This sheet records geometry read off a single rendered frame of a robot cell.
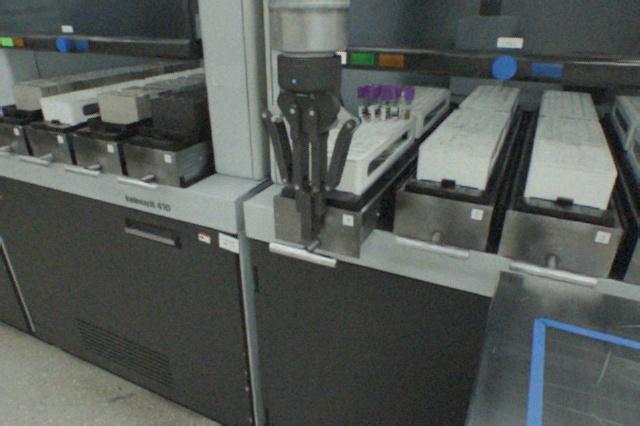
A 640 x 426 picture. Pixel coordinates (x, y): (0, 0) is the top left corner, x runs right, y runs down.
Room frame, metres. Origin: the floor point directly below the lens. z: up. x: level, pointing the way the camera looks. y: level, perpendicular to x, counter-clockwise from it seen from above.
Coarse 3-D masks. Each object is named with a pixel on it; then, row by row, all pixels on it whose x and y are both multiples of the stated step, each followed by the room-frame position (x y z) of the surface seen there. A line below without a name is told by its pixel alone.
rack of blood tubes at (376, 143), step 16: (336, 128) 0.74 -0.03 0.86; (368, 128) 0.74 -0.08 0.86; (384, 128) 0.74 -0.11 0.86; (400, 128) 0.74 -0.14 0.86; (352, 144) 0.64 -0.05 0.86; (368, 144) 0.65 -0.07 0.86; (384, 144) 0.66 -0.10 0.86; (400, 144) 0.77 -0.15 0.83; (352, 160) 0.57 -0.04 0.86; (368, 160) 0.60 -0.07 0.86; (384, 160) 0.73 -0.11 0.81; (352, 176) 0.57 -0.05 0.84; (368, 176) 0.66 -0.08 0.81
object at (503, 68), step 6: (498, 60) 0.61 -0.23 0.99; (504, 60) 0.60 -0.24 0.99; (510, 60) 0.60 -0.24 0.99; (492, 66) 0.61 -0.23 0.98; (498, 66) 0.60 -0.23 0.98; (504, 66) 0.60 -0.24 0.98; (510, 66) 0.60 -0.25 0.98; (516, 66) 0.60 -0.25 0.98; (492, 72) 0.61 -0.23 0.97; (498, 72) 0.60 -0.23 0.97; (504, 72) 0.60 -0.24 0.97; (510, 72) 0.60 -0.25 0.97; (498, 78) 0.60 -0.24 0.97; (504, 78) 0.60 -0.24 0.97
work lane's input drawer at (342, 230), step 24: (408, 168) 0.73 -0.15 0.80; (288, 192) 0.58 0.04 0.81; (336, 192) 0.57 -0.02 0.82; (384, 192) 0.61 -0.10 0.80; (288, 216) 0.57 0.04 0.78; (336, 216) 0.54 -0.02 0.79; (360, 216) 0.53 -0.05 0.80; (288, 240) 0.58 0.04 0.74; (312, 240) 0.55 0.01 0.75; (336, 240) 0.54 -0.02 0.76; (360, 240) 0.53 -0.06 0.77; (336, 264) 0.50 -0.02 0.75
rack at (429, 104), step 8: (416, 88) 1.12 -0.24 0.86; (424, 88) 1.12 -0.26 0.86; (432, 88) 1.12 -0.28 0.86; (440, 88) 1.12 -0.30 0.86; (416, 96) 1.02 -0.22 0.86; (424, 96) 1.02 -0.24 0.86; (432, 96) 1.02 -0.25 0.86; (440, 96) 1.02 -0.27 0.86; (448, 96) 1.09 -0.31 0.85; (416, 104) 0.94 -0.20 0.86; (424, 104) 0.94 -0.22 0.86; (432, 104) 0.94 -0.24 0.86; (440, 104) 1.12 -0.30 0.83; (448, 104) 1.10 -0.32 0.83; (416, 112) 0.86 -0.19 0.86; (424, 112) 0.88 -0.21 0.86; (432, 112) 1.03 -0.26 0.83; (440, 112) 1.03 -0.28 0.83; (424, 120) 1.02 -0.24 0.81; (432, 120) 0.95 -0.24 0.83; (416, 128) 0.85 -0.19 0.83; (424, 128) 0.89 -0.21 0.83; (416, 136) 0.85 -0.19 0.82
